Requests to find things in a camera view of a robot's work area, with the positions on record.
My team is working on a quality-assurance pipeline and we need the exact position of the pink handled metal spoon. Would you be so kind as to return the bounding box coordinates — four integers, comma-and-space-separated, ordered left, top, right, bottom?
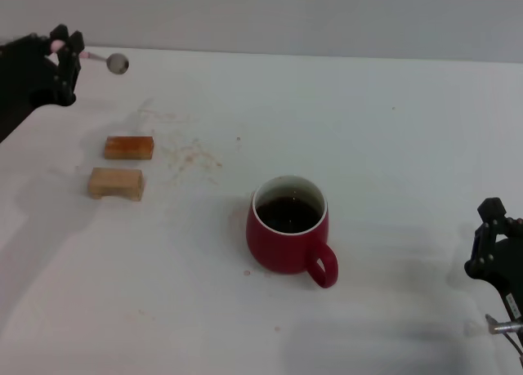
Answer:
47, 39, 131, 76

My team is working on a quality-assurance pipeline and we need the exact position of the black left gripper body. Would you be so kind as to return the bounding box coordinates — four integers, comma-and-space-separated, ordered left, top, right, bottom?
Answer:
0, 47, 58, 144

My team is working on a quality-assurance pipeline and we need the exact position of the metal plug with cable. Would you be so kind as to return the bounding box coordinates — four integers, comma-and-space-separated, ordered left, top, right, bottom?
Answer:
485, 313, 523, 362

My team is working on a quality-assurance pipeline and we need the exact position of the plain notched wooden block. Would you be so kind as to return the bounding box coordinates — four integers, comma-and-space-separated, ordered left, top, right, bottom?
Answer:
87, 167, 145, 202

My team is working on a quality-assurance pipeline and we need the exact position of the stained wooden block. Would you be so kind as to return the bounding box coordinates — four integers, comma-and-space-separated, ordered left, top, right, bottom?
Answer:
103, 136, 156, 161

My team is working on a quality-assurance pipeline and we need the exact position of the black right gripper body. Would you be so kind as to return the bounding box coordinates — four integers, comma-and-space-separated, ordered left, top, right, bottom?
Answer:
476, 234, 523, 322

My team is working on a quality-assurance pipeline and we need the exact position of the red ceramic coffee cup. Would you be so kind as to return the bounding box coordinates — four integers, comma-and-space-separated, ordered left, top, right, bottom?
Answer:
245, 174, 339, 289

